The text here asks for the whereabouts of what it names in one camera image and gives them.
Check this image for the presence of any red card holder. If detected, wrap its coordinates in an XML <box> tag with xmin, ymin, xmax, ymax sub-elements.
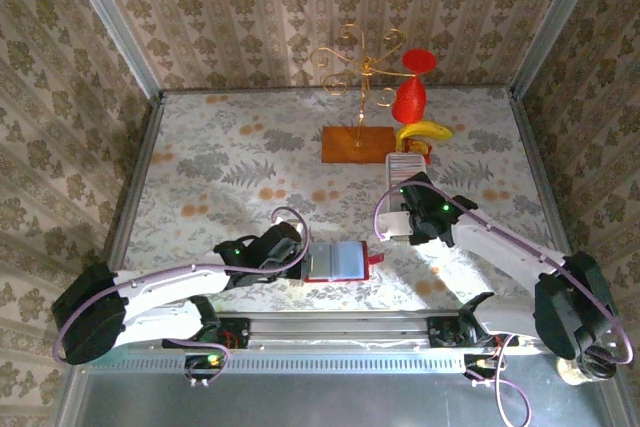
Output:
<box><xmin>303</xmin><ymin>241</ymin><xmax>385</xmax><ymax>284</ymax></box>

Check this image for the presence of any small red and yellow toy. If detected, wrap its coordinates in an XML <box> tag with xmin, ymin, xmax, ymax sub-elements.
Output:
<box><xmin>403</xmin><ymin>140</ymin><xmax>434</xmax><ymax>164</ymax></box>

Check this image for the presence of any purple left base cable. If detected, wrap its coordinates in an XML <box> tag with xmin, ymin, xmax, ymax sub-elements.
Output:
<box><xmin>185</xmin><ymin>340</ymin><xmax>232</xmax><ymax>389</ymax></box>

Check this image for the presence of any slotted metal cable duct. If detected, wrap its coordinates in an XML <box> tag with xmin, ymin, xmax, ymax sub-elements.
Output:
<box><xmin>82</xmin><ymin>349</ymin><xmax>465</xmax><ymax>374</ymax></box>

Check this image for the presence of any red goblet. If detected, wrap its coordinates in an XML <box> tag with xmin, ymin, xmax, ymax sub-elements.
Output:
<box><xmin>391</xmin><ymin>49</ymin><xmax>439</xmax><ymax>128</ymax></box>

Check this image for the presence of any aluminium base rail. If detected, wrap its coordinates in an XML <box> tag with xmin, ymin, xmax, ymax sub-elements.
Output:
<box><xmin>219</xmin><ymin>315</ymin><xmax>551</xmax><ymax>353</ymax></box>

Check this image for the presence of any yellow banana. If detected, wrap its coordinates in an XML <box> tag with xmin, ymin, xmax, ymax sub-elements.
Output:
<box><xmin>396</xmin><ymin>121</ymin><xmax>454</xmax><ymax>153</ymax></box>

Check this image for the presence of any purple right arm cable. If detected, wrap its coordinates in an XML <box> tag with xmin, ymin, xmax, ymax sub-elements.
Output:
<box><xmin>374</xmin><ymin>180</ymin><xmax>634</xmax><ymax>366</ymax></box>

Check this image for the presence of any aluminium frame post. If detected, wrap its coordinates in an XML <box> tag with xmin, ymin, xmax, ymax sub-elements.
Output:
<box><xmin>58</xmin><ymin>0</ymin><xmax>165</xmax><ymax>104</ymax></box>
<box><xmin>509</xmin><ymin>0</ymin><xmax>610</xmax><ymax>98</ymax></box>

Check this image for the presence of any glass jar with black lid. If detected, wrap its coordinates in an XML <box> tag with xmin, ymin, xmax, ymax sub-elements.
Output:
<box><xmin>557</xmin><ymin>354</ymin><xmax>619</xmax><ymax>387</ymax></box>

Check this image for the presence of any aluminium table side rail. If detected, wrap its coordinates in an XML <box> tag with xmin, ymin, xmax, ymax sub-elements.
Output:
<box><xmin>106</xmin><ymin>94</ymin><xmax>166</xmax><ymax>273</ymax></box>
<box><xmin>508</xmin><ymin>89</ymin><xmax>571</xmax><ymax>258</ymax></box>

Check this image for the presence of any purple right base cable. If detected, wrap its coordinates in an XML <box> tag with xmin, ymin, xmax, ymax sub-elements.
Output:
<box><xmin>464</xmin><ymin>334</ymin><xmax>532</xmax><ymax>427</ymax></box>

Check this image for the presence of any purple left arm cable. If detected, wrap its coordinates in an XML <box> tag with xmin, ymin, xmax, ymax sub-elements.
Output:
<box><xmin>52</xmin><ymin>206</ymin><xmax>311</xmax><ymax>366</ymax></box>

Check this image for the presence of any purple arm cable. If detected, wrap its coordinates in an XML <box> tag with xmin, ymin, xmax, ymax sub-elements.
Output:
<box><xmin>52</xmin><ymin>206</ymin><xmax>311</xmax><ymax>366</ymax></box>
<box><xmin>374</xmin><ymin>180</ymin><xmax>634</xmax><ymax>366</ymax></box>

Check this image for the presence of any gold wire stand wooden base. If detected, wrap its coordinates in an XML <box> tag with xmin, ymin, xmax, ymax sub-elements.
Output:
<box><xmin>309</xmin><ymin>24</ymin><xmax>407</xmax><ymax>166</ymax></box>

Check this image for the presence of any floral tablecloth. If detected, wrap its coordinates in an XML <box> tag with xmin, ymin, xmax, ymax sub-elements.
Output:
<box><xmin>122</xmin><ymin>89</ymin><xmax>561</xmax><ymax>313</ymax></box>

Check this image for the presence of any small circuit board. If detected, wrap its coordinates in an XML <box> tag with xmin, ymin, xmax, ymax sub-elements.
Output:
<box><xmin>462</xmin><ymin>354</ymin><xmax>501</xmax><ymax>379</ymax></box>
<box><xmin>183</xmin><ymin>352</ymin><xmax>225</xmax><ymax>379</ymax></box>

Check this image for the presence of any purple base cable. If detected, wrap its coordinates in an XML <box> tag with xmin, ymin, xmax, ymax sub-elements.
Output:
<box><xmin>185</xmin><ymin>340</ymin><xmax>232</xmax><ymax>389</ymax></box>
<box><xmin>464</xmin><ymin>334</ymin><xmax>532</xmax><ymax>427</ymax></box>

